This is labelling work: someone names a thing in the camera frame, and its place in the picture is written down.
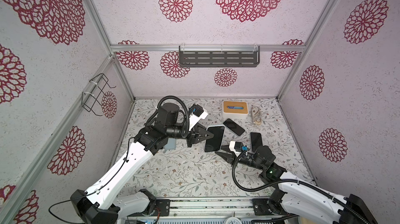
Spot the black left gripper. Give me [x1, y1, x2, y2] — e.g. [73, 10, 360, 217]
[167, 124, 215, 148]

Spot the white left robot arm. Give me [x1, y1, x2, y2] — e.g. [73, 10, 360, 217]
[70, 96, 213, 224]

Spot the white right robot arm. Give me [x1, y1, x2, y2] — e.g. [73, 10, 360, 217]
[216, 141, 377, 224]

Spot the black phone white case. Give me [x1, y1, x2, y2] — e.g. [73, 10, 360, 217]
[204, 125, 225, 153]

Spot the black phone light blue case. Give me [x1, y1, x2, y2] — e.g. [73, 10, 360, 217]
[223, 118, 245, 136]

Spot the black phone clear case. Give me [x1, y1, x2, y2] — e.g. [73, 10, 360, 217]
[250, 132, 263, 153]

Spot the map print glasses case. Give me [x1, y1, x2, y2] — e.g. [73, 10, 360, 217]
[251, 105, 262, 126]

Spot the white tissue box wooden lid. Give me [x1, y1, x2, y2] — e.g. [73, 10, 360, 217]
[222, 100, 249, 120]

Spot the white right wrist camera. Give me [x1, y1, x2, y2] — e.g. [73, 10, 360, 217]
[228, 141, 249, 154]

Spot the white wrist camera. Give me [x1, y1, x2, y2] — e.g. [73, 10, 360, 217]
[188, 104, 208, 131]
[228, 141, 249, 154]

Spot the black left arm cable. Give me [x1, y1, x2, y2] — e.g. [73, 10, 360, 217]
[48, 95, 191, 224]

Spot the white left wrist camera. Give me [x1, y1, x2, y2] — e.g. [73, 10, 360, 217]
[188, 104, 208, 131]

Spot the grey wall shelf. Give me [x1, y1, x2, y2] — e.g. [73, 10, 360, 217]
[178, 46, 260, 68]

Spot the black wire wall basket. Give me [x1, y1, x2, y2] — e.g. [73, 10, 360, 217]
[81, 73, 118, 119]

